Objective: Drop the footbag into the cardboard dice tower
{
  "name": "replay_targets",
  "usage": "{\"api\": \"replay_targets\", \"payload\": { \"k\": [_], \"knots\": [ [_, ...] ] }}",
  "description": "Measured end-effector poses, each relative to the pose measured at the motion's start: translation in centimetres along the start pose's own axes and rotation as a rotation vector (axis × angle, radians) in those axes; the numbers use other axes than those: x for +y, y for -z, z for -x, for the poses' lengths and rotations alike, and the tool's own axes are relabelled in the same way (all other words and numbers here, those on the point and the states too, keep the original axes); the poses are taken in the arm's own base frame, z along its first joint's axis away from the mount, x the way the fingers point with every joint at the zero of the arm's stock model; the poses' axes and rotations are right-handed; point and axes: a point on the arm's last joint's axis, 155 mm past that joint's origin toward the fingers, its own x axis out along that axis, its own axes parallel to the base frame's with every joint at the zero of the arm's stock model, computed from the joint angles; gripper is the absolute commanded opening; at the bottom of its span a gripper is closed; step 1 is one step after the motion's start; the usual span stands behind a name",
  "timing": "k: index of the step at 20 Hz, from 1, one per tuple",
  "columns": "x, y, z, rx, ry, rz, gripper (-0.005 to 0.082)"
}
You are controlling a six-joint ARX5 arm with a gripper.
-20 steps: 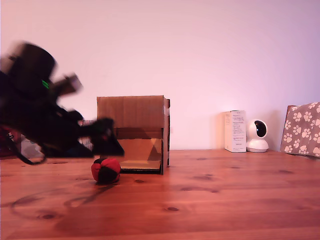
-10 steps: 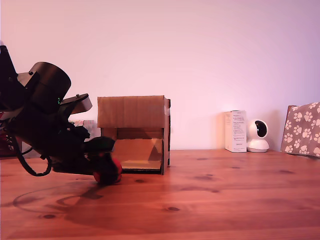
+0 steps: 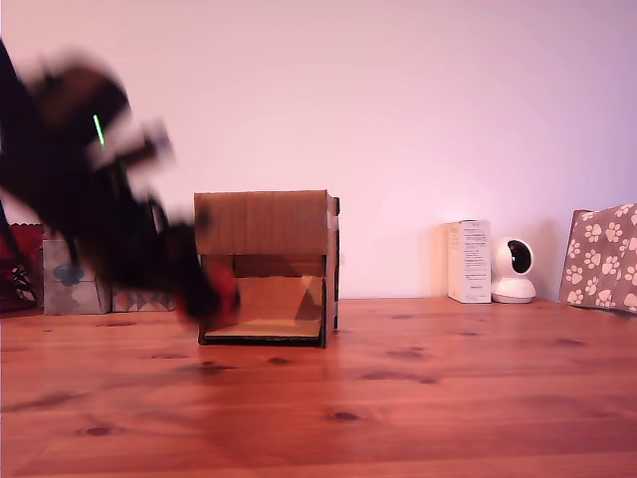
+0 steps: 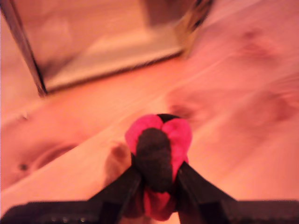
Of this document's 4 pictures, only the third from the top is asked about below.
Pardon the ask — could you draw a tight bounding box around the red and black footbag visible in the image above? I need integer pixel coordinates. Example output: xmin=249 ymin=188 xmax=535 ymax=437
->
xmin=173 ymin=266 xmax=242 ymax=328

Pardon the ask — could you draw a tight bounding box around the cardboard dice tower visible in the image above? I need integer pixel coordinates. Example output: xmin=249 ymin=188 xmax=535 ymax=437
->
xmin=193 ymin=188 xmax=342 ymax=350

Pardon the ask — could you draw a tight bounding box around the geometric pattern tissue box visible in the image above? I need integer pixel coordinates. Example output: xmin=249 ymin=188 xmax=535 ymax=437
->
xmin=110 ymin=284 xmax=178 ymax=314

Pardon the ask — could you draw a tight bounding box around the grey cloud print tissue box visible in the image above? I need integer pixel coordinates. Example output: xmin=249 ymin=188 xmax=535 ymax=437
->
xmin=42 ymin=238 xmax=113 ymax=316

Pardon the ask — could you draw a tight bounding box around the red glass bowl on stand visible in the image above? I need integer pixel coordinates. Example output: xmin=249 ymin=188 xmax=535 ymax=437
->
xmin=0 ymin=222 xmax=46 ymax=314

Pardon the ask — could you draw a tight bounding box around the white printed carton box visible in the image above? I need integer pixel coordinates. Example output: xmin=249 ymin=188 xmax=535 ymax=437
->
xmin=442 ymin=219 xmax=493 ymax=305

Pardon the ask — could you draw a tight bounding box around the paw print fabric cushion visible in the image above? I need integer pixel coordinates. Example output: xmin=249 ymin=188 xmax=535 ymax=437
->
xmin=558 ymin=202 xmax=637 ymax=315

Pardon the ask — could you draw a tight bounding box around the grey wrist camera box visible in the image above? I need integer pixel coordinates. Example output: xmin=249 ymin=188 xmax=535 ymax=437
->
xmin=88 ymin=118 xmax=178 ymax=173

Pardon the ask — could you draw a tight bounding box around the small white round camera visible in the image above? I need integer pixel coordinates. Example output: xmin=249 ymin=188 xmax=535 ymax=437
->
xmin=491 ymin=236 xmax=537 ymax=305

